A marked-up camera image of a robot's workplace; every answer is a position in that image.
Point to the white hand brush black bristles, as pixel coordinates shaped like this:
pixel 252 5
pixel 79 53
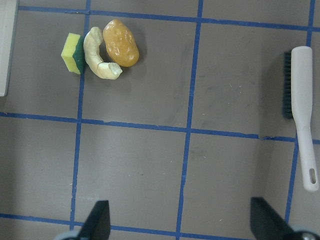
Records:
pixel 297 104

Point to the cream curved banana piece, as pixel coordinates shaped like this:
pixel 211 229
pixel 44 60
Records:
pixel 91 47

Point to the yellow green sponge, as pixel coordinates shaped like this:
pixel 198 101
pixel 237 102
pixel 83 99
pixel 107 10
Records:
pixel 73 53

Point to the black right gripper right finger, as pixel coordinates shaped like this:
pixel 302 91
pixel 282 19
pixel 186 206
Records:
pixel 266 223

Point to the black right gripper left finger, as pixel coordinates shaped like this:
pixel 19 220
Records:
pixel 98 223

